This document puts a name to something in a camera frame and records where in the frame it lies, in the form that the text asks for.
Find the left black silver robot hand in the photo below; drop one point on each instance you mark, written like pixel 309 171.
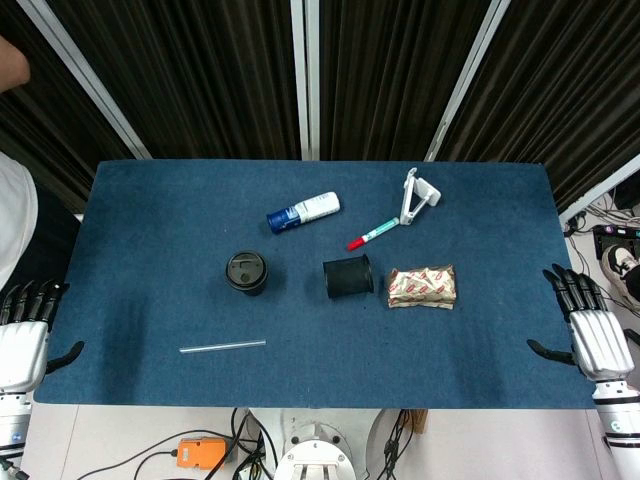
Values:
pixel 22 350

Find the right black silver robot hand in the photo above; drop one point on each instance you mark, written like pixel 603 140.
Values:
pixel 600 345

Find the clear plastic straw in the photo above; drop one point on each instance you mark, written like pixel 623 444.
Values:
pixel 222 347

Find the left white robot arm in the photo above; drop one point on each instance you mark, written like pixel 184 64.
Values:
pixel 12 430

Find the person's bare forearm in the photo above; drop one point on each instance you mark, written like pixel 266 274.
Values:
pixel 11 65

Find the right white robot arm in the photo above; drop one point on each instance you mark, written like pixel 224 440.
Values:
pixel 620 425

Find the black lidded coffee cup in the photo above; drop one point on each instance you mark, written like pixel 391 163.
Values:
pixel 246 272

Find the white black sneaker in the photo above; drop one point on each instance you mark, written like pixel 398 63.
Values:
pixel 620 262

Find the black power strip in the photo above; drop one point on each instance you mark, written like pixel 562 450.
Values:
pixel 612 236

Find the person's white shirt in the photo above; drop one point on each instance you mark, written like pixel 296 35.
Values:
pixel 15 220

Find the beige red printed snack packet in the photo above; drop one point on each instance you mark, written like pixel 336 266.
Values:
pixel 422 289

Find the brown cardboard piece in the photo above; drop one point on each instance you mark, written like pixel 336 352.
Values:
pixel 419 421

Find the blue table cloth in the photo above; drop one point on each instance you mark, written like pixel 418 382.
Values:
pixel 175 225

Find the orange box device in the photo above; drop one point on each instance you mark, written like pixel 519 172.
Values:
pixel 201 454

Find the white folding phone stand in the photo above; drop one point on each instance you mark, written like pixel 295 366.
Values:
pixel 417 197

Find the green marker with red cap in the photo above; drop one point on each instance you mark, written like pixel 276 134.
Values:
pixel 375 233

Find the black mesh pen holder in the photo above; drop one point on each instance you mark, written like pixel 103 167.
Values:
pixel 347 277

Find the white robot torso base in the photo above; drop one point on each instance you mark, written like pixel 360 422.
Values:
pixel 315 450

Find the white blue spray bottle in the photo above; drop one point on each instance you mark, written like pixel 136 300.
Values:
pixel 305 211

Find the dark pleated curtain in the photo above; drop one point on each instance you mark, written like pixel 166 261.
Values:
pixel 210 75

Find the white metal frame post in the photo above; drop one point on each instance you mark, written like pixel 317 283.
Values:
pixel 467 80
pixel 306 80
pixel 600 187
pixel 85 75

